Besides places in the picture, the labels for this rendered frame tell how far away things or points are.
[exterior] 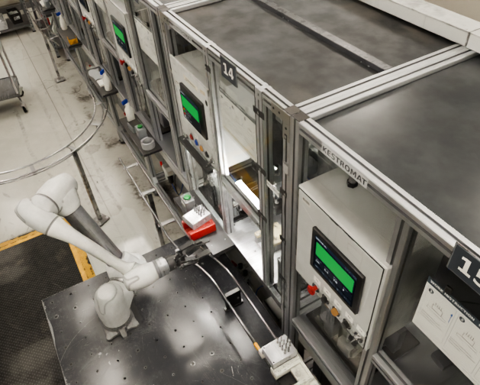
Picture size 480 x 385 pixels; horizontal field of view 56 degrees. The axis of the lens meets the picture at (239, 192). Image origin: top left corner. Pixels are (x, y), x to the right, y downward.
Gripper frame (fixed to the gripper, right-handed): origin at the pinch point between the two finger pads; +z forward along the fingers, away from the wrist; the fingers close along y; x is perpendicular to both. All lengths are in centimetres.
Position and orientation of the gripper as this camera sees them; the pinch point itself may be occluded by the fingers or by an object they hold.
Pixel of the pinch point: (204, 247)
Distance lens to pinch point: 225.6
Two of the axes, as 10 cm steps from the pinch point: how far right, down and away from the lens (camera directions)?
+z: 8.7, -3.8, 3.3
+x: -4.9, -5.7, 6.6
